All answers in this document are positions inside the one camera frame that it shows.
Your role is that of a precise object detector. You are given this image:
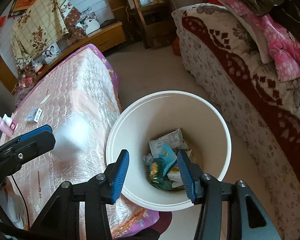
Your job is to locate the white Caltrate pill bottle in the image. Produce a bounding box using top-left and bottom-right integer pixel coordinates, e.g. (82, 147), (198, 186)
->
(2, 114), (17, 131)

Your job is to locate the framed couple photo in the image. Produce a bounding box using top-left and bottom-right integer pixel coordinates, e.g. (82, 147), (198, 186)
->
(42, 43), (61, 64)

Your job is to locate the white printed carton box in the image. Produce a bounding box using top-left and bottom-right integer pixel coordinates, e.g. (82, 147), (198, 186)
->
(148, 128), (189, 158)

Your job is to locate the cream plastic trash bin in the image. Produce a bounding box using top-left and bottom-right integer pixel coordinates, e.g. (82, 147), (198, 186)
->
(106, 90), (231, 211)

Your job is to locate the wooden sideboard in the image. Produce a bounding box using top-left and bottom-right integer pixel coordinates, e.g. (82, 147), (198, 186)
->
(34, 21), (127, 83)

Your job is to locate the floral covered sofa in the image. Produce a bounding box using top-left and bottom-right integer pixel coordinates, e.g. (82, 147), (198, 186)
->
(172, 3), (300, 239)

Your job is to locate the white green plastic bag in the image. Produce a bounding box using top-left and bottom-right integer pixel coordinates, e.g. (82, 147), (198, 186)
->
(52, 113), (92, 161)

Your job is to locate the wooden chair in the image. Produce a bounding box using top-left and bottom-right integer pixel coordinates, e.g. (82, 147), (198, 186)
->
(126, 0), (176, 49)

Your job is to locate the blue snack packet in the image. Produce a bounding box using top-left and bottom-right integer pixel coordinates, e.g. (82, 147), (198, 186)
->
(154, 143), (177, 177)

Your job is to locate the small blue white box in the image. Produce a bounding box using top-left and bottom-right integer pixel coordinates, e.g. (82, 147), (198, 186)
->
(25, 108), (43, 124)

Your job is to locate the pink spotted blanket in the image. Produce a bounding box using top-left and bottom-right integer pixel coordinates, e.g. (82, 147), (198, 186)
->
(218, 0), (300, 82)

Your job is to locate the brown jacket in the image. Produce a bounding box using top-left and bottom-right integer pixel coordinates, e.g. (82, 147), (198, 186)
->
(239, 0), (300, 43)

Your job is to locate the pink thermos bottle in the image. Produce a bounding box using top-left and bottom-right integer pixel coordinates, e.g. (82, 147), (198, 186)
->
(0, 117), (13, 137)

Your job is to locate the floral checked hanging cloth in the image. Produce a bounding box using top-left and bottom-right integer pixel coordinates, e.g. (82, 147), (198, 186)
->
(11, 0), (86, 69)

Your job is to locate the dark green snack packet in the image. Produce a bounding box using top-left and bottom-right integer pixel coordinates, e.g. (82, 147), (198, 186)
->
(148, 160), (177, 191)

